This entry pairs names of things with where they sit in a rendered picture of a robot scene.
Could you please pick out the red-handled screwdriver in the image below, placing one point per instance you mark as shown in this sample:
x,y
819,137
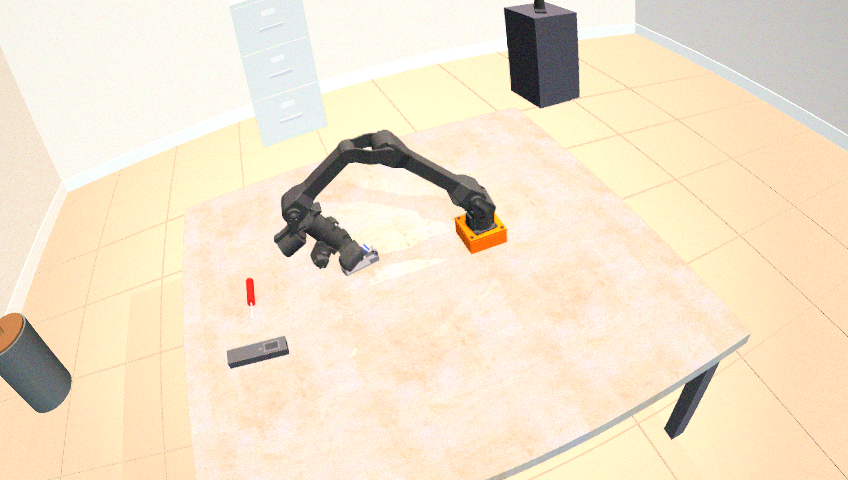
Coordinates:
x,y
250,295

